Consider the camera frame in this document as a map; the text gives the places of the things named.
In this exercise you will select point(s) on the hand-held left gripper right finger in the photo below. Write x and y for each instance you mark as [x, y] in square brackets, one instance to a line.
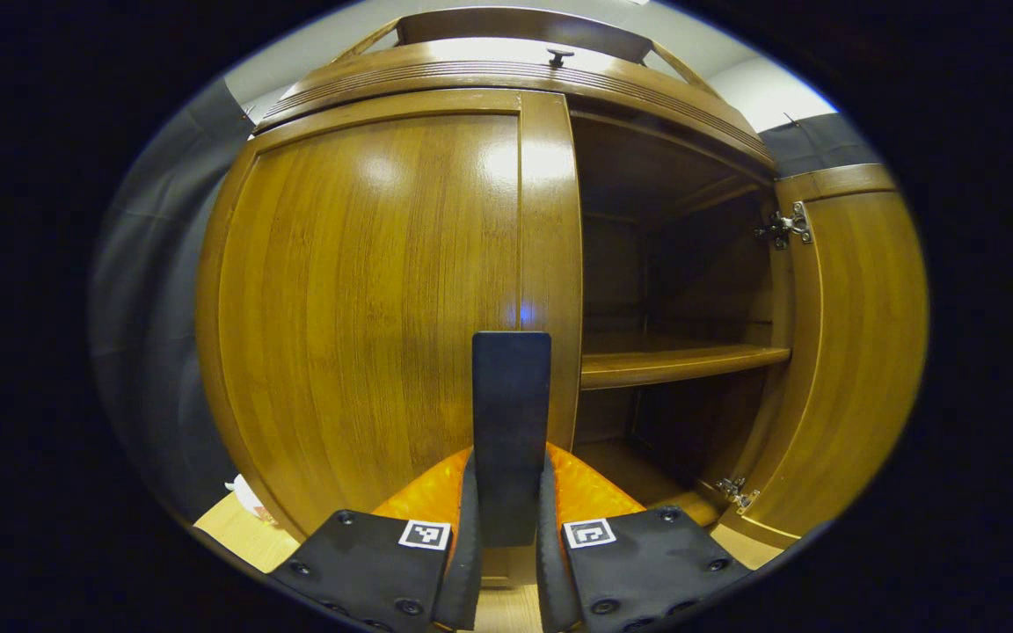
[549, 580]

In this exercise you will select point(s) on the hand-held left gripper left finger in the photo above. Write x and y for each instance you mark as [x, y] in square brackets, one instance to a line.
[470, 580]

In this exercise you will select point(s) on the wooden shoe cabinet door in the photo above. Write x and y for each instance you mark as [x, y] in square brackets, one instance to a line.
[366, 308]
[858, 352]

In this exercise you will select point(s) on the wooden double-door shoe cabinet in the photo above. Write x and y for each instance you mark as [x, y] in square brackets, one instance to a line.
[674, 264]

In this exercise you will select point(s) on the metal door hinge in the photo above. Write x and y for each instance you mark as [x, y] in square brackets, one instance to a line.
[735, 492]
[786, 226]

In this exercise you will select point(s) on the wooden cabinet drawer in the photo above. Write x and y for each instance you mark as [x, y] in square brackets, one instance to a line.
[471, 75]

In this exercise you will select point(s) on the white plush toy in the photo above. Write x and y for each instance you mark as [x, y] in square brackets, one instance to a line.
[247, 499]

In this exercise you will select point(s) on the wooden inner shelf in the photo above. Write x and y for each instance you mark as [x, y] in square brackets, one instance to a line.
[674, 360]

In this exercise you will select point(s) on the black drawer knob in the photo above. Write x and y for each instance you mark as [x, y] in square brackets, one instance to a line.
[559, 56]

